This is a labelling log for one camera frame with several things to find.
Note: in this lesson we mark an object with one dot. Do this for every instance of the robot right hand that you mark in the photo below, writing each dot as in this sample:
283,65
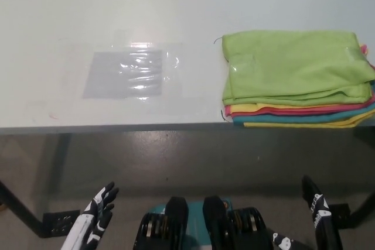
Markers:
322,226

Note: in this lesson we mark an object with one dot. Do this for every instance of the teal microfibre cloth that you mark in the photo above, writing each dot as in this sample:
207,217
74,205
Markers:
278,119

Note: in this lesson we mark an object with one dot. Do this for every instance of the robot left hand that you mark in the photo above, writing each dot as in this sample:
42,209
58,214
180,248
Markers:
102,206

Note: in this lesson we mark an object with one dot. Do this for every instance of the black table foot plate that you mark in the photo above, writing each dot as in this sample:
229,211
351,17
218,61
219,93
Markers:
60,222
340,215

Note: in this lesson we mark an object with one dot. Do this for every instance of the clear plastic film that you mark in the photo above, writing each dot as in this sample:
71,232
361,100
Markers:
173,62

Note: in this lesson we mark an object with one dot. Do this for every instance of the green microfibre cloth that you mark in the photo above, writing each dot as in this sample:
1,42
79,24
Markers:
293,68

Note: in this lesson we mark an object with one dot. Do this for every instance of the black diagonal table brace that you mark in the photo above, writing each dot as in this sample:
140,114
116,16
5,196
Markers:
363,209
20,212

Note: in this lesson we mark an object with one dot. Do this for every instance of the grey table leg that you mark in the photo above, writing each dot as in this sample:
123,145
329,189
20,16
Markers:
55,174

